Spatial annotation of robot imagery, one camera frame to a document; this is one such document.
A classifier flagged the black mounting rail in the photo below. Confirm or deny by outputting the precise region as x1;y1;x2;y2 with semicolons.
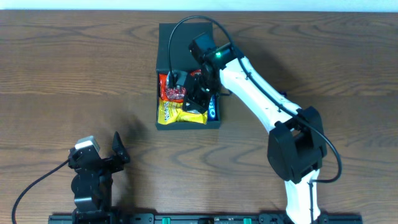
48;212;364;224

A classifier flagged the dark green gift box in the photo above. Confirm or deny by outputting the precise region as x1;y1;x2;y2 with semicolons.
155;22;221;131

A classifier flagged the yellow candy bag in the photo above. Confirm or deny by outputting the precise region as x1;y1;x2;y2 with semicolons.
157;98;208;125

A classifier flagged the blue Oreo pack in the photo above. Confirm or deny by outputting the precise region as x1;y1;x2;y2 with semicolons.
208;95;217;121

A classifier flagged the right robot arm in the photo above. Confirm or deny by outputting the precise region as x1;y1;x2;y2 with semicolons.
183;34;326;223

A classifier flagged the red Hacks candy bag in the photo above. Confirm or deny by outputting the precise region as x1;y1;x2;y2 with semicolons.
159;70;201;103

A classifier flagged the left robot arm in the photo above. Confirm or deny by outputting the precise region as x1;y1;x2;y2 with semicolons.
68;132;131;223

